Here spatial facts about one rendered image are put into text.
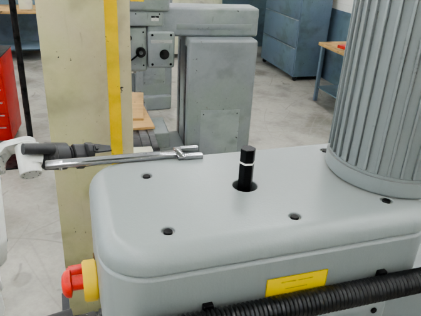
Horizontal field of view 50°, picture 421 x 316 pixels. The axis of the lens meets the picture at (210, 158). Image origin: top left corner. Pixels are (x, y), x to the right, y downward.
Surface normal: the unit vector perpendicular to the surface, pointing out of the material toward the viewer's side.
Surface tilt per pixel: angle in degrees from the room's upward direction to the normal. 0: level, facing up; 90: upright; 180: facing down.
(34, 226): 0
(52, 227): 0
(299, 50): 90
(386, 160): 90
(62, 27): 90
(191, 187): 0
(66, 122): 90
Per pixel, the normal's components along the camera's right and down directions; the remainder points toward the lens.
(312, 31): 0.30, 0.43
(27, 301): 0.05, -0.90
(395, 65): -0.58, 0.33
